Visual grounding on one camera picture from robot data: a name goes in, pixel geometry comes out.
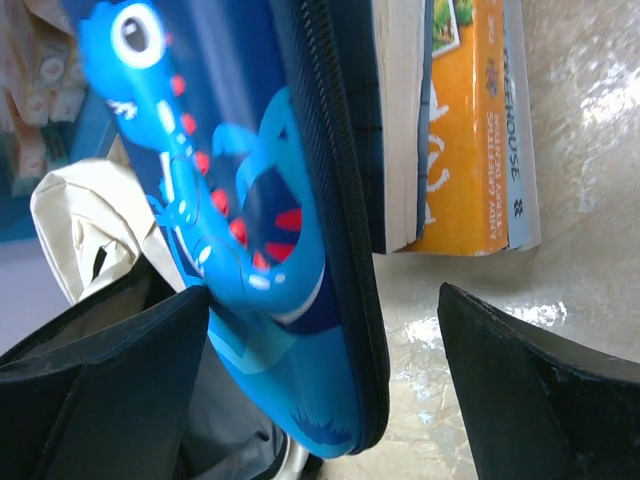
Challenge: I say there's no white small boxes row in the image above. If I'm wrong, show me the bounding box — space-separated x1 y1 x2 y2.
1 1 87 198

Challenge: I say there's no purple cover book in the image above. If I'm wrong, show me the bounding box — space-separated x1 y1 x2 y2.
503 0 541 250

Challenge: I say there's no orange treehouse book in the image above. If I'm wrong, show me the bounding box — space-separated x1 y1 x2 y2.
408 1 508 256

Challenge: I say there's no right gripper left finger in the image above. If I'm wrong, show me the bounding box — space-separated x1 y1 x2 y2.
1 287 208 479

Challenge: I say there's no blue dinosaur pencil case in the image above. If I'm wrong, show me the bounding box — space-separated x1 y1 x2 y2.
65 1 390 459

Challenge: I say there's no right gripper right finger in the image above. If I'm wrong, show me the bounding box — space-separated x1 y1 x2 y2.
437 283 639 479

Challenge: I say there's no beige canvas backpack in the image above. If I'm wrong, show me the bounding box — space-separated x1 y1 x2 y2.
1 159 309 479

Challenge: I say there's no dark cover book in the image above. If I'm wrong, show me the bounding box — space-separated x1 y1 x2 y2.
335 1 433 254

